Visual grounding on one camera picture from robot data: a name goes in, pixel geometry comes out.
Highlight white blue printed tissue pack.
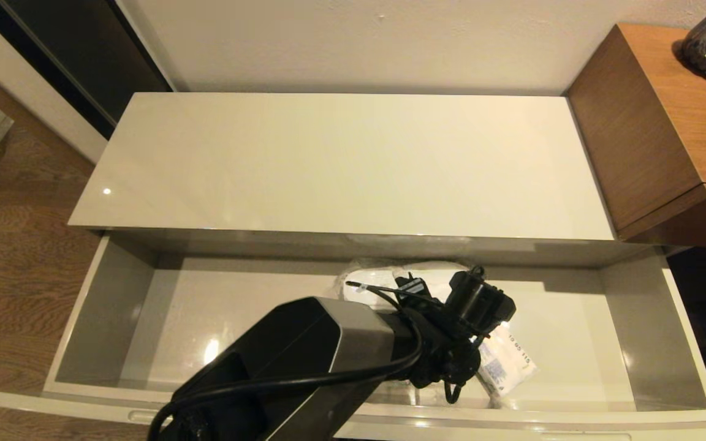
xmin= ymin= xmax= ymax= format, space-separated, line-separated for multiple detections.
xmin=476 ymin=323 xmax=539 ymax=399

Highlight white slippers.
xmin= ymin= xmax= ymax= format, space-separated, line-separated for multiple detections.
xmin=335 ymin=260 xmax=471 ymax=307

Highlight white cabinet drawer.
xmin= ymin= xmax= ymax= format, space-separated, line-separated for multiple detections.
xmin=0 ymin=229 xmax=706 ymax=441

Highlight brown wooden side table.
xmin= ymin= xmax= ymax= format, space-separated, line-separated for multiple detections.
xmin=564 ymin=24 xmax=706 ymax=249

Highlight dark sliding door panel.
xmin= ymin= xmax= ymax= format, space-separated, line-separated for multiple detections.
xmin=0 ymin=0 xmax=173 ymax=141

